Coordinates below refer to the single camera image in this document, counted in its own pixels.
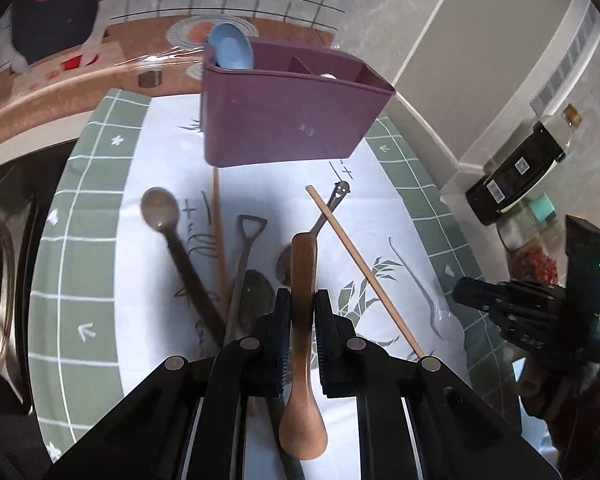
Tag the person's right hand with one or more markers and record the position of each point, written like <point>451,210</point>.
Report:
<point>535,390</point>

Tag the green and white placemat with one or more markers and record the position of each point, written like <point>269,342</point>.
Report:
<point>80,260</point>

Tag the dark bottle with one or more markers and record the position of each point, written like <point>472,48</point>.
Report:
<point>520,170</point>

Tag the person's right forearm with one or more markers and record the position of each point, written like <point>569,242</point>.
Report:
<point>585,415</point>

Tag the light wooden spoon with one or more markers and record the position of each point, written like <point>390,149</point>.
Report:
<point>302,270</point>

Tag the jar with teal lid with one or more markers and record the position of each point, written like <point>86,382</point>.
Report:
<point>540,207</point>

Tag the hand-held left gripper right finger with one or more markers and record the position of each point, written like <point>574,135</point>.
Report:
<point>321,340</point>

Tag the white utensil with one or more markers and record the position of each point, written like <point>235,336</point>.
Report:
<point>328,76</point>

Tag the shovel-shaped metal spoon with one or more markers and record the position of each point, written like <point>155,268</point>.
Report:
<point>243,260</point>

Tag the dark brown spoon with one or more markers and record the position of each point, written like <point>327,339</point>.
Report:
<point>159,207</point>

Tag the clear plastic spoon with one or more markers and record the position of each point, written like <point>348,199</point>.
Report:
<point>420,285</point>

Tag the blue spoon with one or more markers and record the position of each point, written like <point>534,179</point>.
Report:
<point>230,47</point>

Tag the plain metal spoon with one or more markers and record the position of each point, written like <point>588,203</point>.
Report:
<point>257,292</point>

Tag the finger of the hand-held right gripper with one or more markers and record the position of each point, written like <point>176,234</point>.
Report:
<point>480,292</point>

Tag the wooden chopstick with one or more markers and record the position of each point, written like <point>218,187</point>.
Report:
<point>360,265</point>
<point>219,230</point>

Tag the purple utensil holder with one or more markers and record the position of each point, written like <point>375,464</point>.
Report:
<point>280,115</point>

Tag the jar with red contents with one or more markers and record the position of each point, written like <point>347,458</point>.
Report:
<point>537,262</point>

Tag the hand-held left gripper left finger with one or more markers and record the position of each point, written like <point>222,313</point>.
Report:
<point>282,340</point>

